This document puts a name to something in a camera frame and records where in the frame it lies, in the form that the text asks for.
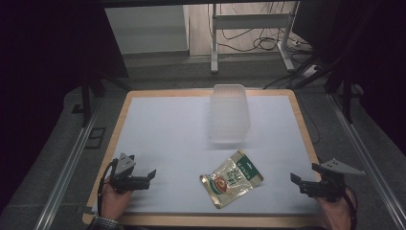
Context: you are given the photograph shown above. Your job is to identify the white power strip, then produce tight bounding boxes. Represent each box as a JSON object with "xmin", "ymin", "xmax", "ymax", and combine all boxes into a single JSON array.
[{"xmin": 301, "ymin": 63, "xmax": 321, "ymax": 80}]

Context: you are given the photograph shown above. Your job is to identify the clear plastic container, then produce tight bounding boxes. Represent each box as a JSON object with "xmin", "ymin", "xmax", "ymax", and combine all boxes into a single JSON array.
[{"xmin": 208, "ymin": 83, "xmax": 252, "ymax": 144}]

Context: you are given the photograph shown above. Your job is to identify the black floor cables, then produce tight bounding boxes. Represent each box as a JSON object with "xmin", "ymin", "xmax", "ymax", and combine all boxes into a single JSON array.
[{"xmin": 219, "ymin": 18, "xmax": 312, "ymax": 56}]

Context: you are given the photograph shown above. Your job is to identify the green and gold snack packet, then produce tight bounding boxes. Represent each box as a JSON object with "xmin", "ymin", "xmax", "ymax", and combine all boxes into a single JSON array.
[{"xmin": 199, "ymin": 149, "xmax": 264, "ymax": 210}]

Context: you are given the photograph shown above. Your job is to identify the white table mat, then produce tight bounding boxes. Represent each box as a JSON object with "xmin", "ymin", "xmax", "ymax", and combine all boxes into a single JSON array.
[{"xmin": 91, "ymin": 95, "xmax": 322, "ymax": 216}]

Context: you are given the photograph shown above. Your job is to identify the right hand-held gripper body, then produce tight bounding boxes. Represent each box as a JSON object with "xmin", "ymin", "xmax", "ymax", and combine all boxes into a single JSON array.
[{"xmin": 310, "ymin": 157, "xmax": 366, "ymax": 203}]

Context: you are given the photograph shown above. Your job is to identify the black metal stand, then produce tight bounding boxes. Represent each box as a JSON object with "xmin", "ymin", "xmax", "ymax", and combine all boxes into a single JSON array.
[
  {"xmin": 324, "ymin": 47, "xmax": 365, "ymax": 125},
  {"xmin": 71, "ymin": 75, "xmax": 131, "ymax": 128}
]

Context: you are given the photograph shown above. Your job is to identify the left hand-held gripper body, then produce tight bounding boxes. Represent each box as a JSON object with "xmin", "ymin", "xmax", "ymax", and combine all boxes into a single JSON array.
[{"xmin": 109, "ymin": 152, "xmax": 151, "ymax": 195}]

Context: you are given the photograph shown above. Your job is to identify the person's left hand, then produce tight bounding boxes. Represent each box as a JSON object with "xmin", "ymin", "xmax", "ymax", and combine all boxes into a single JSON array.
[{"xmin": 100, "ymin": 177, "xmax": 134, "ymax": 222}]

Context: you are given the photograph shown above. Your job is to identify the black floor bracket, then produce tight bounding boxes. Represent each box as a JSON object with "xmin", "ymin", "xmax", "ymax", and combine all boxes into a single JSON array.
[{"xmin": 84, "ymin": 126, "xmax": 107, "ymax": 150}]

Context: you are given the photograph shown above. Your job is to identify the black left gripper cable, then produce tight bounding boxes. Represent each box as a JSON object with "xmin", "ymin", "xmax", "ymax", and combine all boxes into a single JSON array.
[{"xmin": 97, "ymin": 158, "xmax": 120, "ymax": 219}]

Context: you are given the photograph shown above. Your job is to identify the white metal desk frame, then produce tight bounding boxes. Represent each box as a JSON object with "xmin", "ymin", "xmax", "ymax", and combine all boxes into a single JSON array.
[{"xmin": 210, "ymin": 1, "xmax": 301, "ymax": 75}]

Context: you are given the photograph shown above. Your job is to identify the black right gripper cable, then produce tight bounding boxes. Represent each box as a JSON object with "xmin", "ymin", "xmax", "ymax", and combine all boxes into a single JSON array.
[{"xmin": 342, "ymin": 184, "xmax": 359, "ymax": 230}]

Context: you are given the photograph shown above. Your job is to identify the person's right hand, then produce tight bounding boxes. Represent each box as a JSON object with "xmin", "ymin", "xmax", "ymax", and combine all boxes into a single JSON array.
[{"xmin": 315, "ymin": 189, "xmax": 356, "ymax": 230}]

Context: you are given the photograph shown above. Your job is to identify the aluminium rail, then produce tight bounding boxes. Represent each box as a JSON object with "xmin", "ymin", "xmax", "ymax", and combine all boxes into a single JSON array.
[
  {"xmin": 33, "ymin": 109, "xmax": 101, "ymax": 230},
  {"xmin": 328, "ymin": 94, "xmax": 406, "ymax": 230}
]

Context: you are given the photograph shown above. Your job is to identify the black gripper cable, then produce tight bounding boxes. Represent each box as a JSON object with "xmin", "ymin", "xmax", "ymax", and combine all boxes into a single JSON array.
[
  {"xmin": 342, "ymin": 184, "xmax": 359, "ymax": 230},
  {"xmin": 97, "ymin": 158, "xmax": 120, "ymax": 219}
]

